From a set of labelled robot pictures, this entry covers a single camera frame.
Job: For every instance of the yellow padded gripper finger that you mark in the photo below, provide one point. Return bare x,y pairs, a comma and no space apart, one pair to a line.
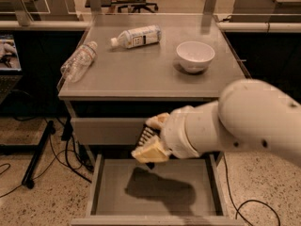
157,122
151,150

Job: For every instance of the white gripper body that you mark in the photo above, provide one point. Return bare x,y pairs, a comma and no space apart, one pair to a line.
176,133

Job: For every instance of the black rxbar chocolate bar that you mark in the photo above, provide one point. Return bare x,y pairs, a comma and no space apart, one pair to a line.
145,135

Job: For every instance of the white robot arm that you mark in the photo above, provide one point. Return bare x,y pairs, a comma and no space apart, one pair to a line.
250,115

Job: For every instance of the open grey middle drawer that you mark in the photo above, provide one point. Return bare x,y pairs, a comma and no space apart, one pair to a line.
176,193

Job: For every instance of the grey drawer cabinet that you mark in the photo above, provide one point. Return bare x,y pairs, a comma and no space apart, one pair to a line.
147,80

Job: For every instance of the grey top drawer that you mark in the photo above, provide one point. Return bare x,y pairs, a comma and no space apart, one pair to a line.
107,131

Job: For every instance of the white ceramic bowl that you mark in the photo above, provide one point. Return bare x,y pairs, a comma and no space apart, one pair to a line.
195,56

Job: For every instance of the white labelled drink bottle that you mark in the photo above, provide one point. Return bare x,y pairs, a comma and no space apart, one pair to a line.
137,37

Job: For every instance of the clear plastic water bottle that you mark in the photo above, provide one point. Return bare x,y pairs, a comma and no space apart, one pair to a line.
77,64

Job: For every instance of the black stand leg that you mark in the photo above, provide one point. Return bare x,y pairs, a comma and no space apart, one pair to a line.
28,180

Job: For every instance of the laptop computer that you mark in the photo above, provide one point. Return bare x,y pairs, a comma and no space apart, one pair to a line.
10,67

